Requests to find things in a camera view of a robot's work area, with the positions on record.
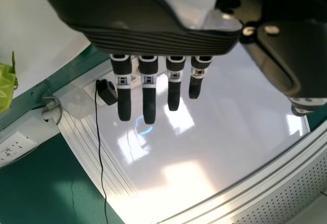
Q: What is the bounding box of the aluminium table rail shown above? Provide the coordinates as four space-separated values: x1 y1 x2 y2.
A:
153 123 327 224
58 107 140 198

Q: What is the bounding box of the grey cable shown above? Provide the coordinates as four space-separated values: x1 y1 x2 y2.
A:
43 95 64 126

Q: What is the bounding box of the perforated metal cable duct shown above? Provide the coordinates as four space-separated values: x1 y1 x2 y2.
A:
229 154 327 224

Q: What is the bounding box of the clear plastic cover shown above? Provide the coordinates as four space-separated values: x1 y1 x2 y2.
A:
47 79 99 120

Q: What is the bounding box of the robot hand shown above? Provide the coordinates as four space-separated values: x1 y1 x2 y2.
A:
37 0 327 124

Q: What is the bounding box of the black power adapter with cable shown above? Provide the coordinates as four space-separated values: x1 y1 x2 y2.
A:
94 79 119 224

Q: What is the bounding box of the yellow-green bag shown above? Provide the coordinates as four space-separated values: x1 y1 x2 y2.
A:
0 51 19 115

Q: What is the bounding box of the grey corrugated hose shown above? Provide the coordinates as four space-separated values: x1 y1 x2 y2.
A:
41 105 56 123

